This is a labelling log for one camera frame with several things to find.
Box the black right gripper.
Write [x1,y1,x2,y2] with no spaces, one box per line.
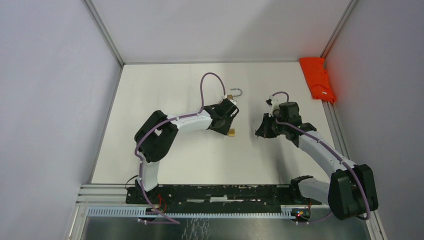
[255,113,288,139]

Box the small brass padlock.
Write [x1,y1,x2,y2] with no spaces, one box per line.
[227,128,236,137]

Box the large brass padlock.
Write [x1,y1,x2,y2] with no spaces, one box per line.
[227,87,243,98]

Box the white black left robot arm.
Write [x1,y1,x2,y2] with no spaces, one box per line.
[134,98,239,204]

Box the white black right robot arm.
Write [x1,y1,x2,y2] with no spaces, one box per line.
[255,98,379,221]

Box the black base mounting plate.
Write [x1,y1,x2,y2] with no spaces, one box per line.
[125,183,321,214]

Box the orange folded cloth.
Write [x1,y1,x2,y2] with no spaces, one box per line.
[299,57,337,104]

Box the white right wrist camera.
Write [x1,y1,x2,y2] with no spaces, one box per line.
[265,94,280,117]

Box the aluminium corner frame post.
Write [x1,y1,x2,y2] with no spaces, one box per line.
[320,0,361,59]

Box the aluminium front frame rail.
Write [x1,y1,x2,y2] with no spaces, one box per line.
[66,183,387,240]

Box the left aluminium corner post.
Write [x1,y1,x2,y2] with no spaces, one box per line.
[82,0,125,68]

